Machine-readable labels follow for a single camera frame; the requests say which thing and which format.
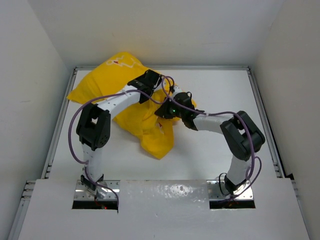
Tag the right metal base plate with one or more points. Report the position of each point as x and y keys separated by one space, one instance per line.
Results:
x=218 y=192

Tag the metal base plate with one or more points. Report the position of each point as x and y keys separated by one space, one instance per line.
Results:
x=83 y=193
x=218 y=192

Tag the aluminium table frame rail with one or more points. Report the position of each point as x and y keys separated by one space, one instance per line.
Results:
x=272 y=146

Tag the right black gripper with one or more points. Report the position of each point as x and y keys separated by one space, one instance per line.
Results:
x=163 y=111

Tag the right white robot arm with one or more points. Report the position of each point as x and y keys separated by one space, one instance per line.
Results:
x=239 y=131

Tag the yellow pillowcase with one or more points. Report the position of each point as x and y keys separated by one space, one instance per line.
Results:
x=156 y=134

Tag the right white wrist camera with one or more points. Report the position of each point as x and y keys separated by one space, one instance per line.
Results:
x=174 y=90

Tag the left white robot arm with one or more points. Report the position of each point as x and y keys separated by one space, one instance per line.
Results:
x=94 y=125

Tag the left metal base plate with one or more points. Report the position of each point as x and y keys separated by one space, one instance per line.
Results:
x=83 y=193

